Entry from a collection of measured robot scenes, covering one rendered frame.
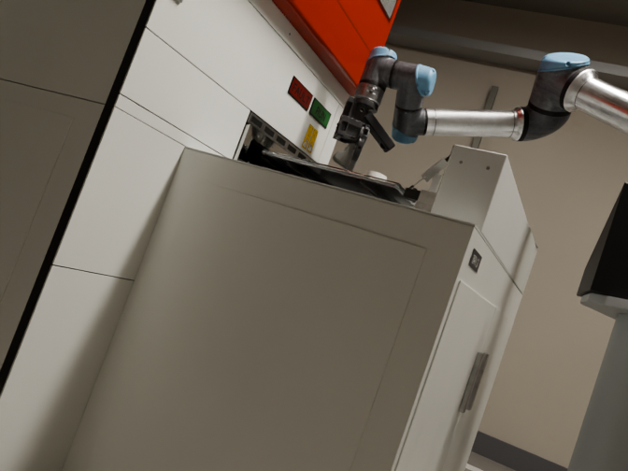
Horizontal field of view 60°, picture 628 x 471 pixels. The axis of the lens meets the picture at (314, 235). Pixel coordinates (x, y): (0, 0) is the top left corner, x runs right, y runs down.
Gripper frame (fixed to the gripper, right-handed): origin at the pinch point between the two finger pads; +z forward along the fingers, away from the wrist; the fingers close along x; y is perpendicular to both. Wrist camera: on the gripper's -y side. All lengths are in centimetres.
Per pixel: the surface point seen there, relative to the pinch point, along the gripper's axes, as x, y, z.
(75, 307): 37, 45, 49
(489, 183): 56, -16, 4
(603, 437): 44, -60, 39
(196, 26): 34, 43, -10
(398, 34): -199, -26, -137
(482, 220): 57, -16, 10
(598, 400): 40, -59, 33
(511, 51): -167, -92, -140
